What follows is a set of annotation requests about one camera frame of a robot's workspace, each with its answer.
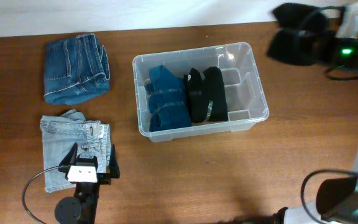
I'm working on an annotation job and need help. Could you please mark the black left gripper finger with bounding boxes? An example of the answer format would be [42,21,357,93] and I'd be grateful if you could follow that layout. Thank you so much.
[108,144,120,179]
[58,142,78,170]

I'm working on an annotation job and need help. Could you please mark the light blue jeans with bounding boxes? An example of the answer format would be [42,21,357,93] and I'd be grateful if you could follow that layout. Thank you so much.
[39,108,112,194]

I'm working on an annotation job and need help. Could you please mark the black shirt front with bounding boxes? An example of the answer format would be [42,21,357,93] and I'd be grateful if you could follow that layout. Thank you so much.
[267,2,338,66]

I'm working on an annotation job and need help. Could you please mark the blue shirt bundle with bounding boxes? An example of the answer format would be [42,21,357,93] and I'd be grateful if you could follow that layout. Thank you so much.
[145,65,191,132]

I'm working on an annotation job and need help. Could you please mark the dark blue jeans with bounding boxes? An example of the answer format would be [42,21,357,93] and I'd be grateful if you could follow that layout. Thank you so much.
[44,33,111,105]

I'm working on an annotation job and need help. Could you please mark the black shirt with logo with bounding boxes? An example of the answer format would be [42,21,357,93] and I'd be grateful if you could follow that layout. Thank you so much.
[183,67,229,123]

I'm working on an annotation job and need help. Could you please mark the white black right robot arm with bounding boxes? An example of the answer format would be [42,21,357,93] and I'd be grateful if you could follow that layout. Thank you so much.
[267,29,358,223]

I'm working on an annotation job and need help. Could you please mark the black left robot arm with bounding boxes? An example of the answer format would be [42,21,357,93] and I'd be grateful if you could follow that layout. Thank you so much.
[55,144,121,224]

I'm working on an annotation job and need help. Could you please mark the clear plastic storage bin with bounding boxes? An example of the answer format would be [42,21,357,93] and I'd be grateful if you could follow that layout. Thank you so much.
[132,42,269,142]

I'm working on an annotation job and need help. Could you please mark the black left camera cable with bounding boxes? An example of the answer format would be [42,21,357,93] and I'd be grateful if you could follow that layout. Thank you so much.
[21,165,71,224]

